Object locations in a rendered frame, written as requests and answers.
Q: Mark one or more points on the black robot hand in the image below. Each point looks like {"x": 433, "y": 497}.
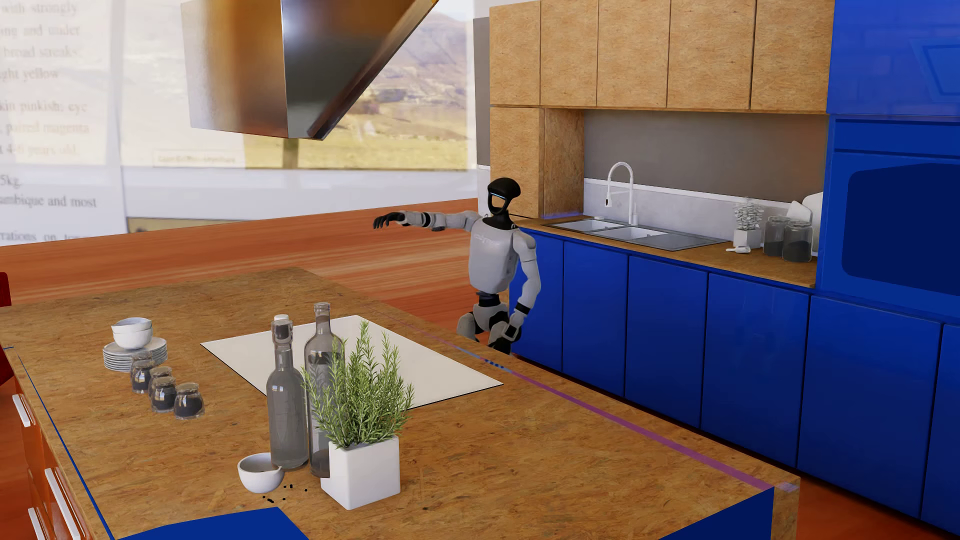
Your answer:
{"x": 388, "y": 220}
{"x": 508, "y": 335}

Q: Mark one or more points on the white left robot leg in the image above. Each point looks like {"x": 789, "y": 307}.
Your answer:
{"x": 495, "y": 318}

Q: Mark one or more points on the white robot leg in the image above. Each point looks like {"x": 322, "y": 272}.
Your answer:
{"x": 495, "y": 318}
{"x": 469, "y": 325}

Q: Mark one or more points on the black robot waist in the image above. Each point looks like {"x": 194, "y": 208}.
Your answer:
{"x": 489, "y": 301}

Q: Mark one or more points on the white right robot leg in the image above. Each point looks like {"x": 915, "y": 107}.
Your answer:
{"x": 469, "y": 325}

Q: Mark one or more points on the blue base cabinet door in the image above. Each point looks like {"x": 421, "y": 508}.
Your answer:
{"x": 595, "y": 319}
{"x": 868, "y": 405}
{"x": 546, "y": 315}
{"x": 943, "y": 431}
{"x": 754, "y": 367}
{"x": 665, "y": 341}

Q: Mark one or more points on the white grey robot torso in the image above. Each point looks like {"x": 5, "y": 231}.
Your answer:
{"x": 493, "y": 256}

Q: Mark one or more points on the black robot head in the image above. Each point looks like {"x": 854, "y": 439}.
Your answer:
{"x": 502, "y": 193}

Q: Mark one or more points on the tall grey glass bottle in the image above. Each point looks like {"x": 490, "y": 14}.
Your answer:
{"x": 319, "y": 352}

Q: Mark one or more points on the tall wooden side cabinet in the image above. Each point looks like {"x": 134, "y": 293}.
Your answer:
{"x": 536, "y": 157}

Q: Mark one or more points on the steel double sink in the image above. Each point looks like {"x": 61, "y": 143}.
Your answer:
{"x": 637, "y": 234}

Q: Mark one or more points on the steel range hood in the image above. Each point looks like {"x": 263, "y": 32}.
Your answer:
{"x": 300, "y": 67}

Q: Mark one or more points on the white kitchen faucet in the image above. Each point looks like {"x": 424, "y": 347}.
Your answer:
{"x": 631, "y": 187}

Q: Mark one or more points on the white flat cooktop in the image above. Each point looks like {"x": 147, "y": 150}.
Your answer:
{"x": 247, "y": 356}

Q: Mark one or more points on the rosemary plant white square pot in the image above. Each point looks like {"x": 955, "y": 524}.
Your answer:
{"x": 361, "y": 469}

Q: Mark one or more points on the grey glass bottle with stopper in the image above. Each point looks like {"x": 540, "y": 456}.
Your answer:
{"x": 286, "y": 412}

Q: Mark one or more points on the small white spoon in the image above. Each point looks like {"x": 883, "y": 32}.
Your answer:
{"x": 738, "y": 250}

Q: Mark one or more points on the small grey plant white pot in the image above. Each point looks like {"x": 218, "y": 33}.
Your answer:
{"x": 748, "y": 225}

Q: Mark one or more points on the scattered black peppercorns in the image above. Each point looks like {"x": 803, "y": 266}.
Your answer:
{"x": 288, "y": 487}

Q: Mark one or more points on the small glass spice jar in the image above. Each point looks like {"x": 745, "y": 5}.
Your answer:
{"x": 160, "y": 373}
{"x": 188, "y": 403}
{"x": 141, "y": 377}
{"x": 163, "y": 396}

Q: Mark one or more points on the glass storage jar dark contents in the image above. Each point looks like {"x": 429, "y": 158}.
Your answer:
{"x": 797, "y": 244}
{"x": 774, "y": 238}

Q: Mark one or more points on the small white bowl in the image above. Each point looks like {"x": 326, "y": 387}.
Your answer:
{"x": 259, "y": 474}

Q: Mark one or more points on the stack of white plates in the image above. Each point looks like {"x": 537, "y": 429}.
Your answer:
{"x": 135, "y": 357}

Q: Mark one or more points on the blue built-in oven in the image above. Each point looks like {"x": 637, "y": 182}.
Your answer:
{"x": 892, "y": 217}

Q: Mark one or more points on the blue tall cabinet door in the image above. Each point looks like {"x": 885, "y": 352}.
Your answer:
{"x": 892, "y": 56}

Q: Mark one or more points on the wooden wall cabinet door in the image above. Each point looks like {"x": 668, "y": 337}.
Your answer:
{"x": 568, "y": 52}
{"x": 633, "y": 52}
{"x": 711, "y": 54}
{"x": 514, "y": 54}
{"x": 792, "y": 55}

